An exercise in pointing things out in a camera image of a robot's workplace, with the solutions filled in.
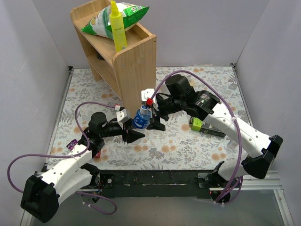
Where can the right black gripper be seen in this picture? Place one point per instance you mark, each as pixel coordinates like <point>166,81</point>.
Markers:
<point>155,110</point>

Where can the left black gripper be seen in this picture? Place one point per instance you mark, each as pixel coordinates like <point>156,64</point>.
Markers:
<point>127,131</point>

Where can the blue label water bottle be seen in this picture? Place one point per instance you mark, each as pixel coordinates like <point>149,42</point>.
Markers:
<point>142,119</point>

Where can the small blue cap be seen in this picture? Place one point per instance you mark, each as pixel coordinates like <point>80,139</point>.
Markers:
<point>144,107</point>

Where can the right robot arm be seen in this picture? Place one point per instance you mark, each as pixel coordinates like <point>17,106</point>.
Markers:
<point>257,150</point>

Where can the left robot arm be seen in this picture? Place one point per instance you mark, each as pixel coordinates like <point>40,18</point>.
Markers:
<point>43,194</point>

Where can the yellow squeeze bottle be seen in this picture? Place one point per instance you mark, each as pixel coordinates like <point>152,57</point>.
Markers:
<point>117,26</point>

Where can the red white snack packet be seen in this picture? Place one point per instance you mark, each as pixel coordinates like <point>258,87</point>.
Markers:
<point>97,156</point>

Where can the green black product box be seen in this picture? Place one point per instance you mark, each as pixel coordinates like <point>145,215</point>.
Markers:
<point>200,126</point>

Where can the wooden shelf unit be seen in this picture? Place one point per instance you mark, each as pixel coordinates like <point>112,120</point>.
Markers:
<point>127,72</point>

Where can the purple candy packet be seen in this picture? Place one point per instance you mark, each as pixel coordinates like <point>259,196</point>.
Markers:
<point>72,144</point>

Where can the small clear cup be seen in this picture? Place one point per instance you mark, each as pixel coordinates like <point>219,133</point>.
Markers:
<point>232,144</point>

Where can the green chip bag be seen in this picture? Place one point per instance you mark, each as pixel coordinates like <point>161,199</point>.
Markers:
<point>100,24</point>

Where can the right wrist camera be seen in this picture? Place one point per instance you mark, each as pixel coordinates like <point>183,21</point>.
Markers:
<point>147,93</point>

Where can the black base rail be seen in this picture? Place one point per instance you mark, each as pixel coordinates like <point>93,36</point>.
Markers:
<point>142,183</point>

